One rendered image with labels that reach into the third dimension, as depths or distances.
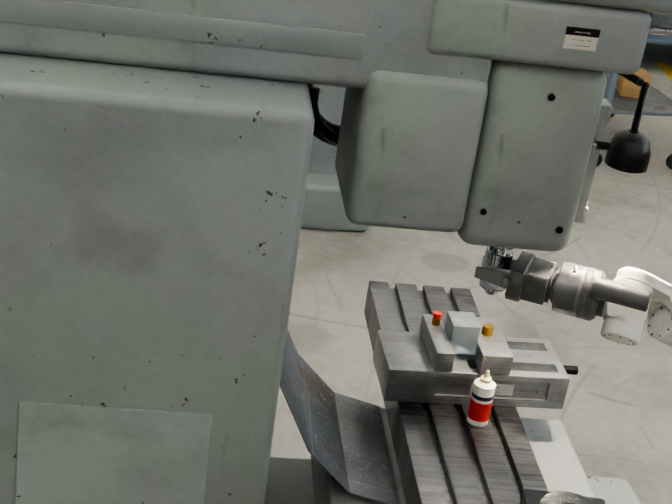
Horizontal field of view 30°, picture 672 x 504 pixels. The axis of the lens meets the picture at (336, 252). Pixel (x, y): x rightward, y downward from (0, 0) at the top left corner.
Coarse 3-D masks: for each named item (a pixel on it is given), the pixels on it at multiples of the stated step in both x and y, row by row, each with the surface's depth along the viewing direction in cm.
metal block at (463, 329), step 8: (448, 312) 238; (456, 312) 238; (464, 312) 239; (472, 312) 239; (448, 320) 237; (456, 320) 235; (464, 320) 236; (472, 320) 236; (448, 328) 237; (456, 328) 233; (464, 328) 234; (472, 328) 234; (480, 328) 234; (448, 336) 236; (456, 336) 234; (464, 336) 234; (472, 336) 235; (456, 344) 235; (464, 344) 235; (472, 344) 235; (456, 352) 236; (464, 352) 236; (472, 352) 236
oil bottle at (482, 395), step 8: (488, 376) 227; (480, 384) 227; (488, 384) 227; (472, 392) 228; (480, 392) 226; (488, 392) 226; (472, 400) 228; (480, 400) 227; (488, 400) 227; (472, 408) 229; (480, 408) 228; (488, 408) 228; (472, 416) 229; (480, 416) 228; (488, 416) 229; (472, 424) 230; (480, 424) 229
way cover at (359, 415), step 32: (288, 352) 226; (288, 384) 213; (320, 384) 239; (320, 416) 227; (352, 416) 238; (320, 448) 216; (352, 448) 228; (384, 448) 232; (352, 480) 218; (384, 480) 222
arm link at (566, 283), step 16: (528, 256) 216; (512, 272) 210; (528, 272) 211; (544, 272) 212; (560, 272) 210; (576, 272) 210; (512, 288) 210; (528, 288) 211; (544, 288) 210; (560, 288) 209; (576, 288) 208; (560, 304) 210; (576, 304) 209
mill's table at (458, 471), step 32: (384, 288) 276; (416, 288) 278; (384, 320) 262; (416, 320) 264; (416, 416) 230; (448, 416) 231; (512, 416) 234; (416, 448) 221; (448, 448) 222; (480, 448) 223; (512, 448) 225; (416, 480) 212; (448, 480) 215; (480, 480) 217; (512, 480) 218
